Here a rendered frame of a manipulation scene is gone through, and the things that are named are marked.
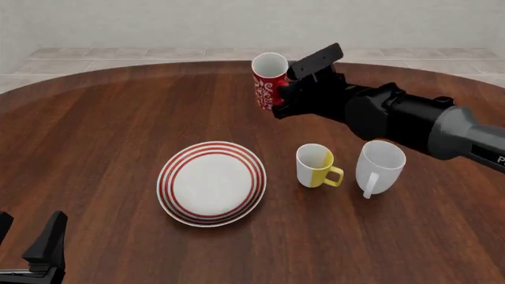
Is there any white plate with red rings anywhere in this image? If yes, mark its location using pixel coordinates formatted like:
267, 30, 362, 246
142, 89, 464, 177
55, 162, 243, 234
156, 140, 267, 228

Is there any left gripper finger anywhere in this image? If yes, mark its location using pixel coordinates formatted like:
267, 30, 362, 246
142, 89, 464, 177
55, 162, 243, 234
21, 210, 69, 269
0, 211, 15, 247

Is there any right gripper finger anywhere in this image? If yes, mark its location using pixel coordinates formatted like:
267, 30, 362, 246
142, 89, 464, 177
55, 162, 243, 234
277, 80, 296, 104
271, 100, 304, 121

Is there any red patterned mug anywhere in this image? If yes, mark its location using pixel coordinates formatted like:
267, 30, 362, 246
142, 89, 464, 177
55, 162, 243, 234
251, 51, 290, 111

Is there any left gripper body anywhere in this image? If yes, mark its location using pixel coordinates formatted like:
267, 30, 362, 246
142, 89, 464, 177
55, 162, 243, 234
0, 261, 66, 284

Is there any white and yellow mug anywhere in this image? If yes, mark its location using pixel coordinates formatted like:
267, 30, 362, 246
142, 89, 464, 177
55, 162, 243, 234
295, 143, 345, 189

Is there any flat black plate on stalk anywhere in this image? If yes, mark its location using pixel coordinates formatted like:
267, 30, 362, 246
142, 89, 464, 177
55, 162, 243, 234
286, 42, 344, 81

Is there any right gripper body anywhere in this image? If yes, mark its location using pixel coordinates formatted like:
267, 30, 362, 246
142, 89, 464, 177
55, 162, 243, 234
290, 69, 358, 121

